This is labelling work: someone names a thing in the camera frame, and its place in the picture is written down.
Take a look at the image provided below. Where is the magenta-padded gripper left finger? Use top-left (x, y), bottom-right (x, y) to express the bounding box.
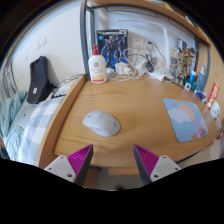
top-left (43, 143), bottom-right (95, 187)

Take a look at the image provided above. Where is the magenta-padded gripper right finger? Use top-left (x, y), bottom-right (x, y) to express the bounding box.
top-left (133, 143), bottom-right (182, 187)

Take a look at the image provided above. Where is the light grey computer mouse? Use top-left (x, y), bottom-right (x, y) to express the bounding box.
top-left (82, 110), bottom-right (122, 138)

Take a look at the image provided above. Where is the blue cloud-print mouse pad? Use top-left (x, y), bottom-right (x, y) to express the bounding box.
top-left (162, 97), bottom-right (209, 144)

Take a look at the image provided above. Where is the blue white checked quilt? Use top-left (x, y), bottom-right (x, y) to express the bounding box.
top-left (16, 96), bottom-right (64, 166)

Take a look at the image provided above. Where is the teal blanket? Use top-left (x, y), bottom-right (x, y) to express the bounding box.
top-left (0, 90), bottom-right (29, 161)

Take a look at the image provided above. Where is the white printed mug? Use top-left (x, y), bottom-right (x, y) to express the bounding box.
top-left (210, 100), bottom-right (222, 119)

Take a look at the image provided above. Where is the blue white small pack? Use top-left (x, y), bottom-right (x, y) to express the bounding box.
top-left (196, 91), bottom-right (208, 101)

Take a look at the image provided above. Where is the red snack can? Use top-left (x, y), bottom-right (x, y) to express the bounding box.
top-left (205, 81), bottom-right (220, 109)

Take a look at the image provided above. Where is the black bag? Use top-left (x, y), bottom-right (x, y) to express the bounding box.
top-left (26, 55), bottom-right (54, 105)

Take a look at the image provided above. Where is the white power strip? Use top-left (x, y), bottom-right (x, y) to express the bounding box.
top-left (146, 71), bottom-right (166, 83)

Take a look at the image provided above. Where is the blue tube with white cap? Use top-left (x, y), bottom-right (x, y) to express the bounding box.
top-left (189, 70), bottom-right (198, 91)

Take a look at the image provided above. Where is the clear blue spray bottle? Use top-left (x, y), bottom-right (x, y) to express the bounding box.
top-left (196, 63), bottom-right (208, 94)

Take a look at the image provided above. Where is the white charger block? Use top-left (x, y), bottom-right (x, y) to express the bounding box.
top-left (114, 62), bottom-right (133, 77)
top-left (135, 59), bottom-right (148, 76)

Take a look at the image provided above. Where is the beige robot figure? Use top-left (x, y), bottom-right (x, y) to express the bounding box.
top-left (174, 46), bottom-right (196, 88)

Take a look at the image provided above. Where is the clear glass cup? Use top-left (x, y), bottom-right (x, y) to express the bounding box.
top-left (145, 54), bottom-right (156, 73)

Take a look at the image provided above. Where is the white red-pump lotion bottle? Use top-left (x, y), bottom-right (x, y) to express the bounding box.
top-left (87, 44), bottom-right (108, 84)

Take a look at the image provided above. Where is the white desk lamp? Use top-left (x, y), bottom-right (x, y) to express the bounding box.
top-left (124, 18), bottom-right (176, 82)

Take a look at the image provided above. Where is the colourful box behind figure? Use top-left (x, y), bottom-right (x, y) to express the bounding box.
top-left (176, 37), bottom-right (189, 54)

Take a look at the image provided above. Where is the robot model kit box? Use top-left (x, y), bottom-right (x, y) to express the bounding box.
top-left (96, 28), bottom-right (129, 70)

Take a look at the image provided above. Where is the wooden shelf with items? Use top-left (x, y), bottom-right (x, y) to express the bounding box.
top-left (86, 0), bottom-right (212, 45)

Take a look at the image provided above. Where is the white cable bundle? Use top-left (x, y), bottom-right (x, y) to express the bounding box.
top-left (106, 48), bottom-right (149, 83)

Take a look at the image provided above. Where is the white wall switch plate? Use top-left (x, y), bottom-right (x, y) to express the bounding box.
top-left (34, 37), bottom-right (48, 51)

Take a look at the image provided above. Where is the white wall socket panel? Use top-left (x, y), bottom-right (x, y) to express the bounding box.
top-left (131, 36), bottom-right (154, 51)

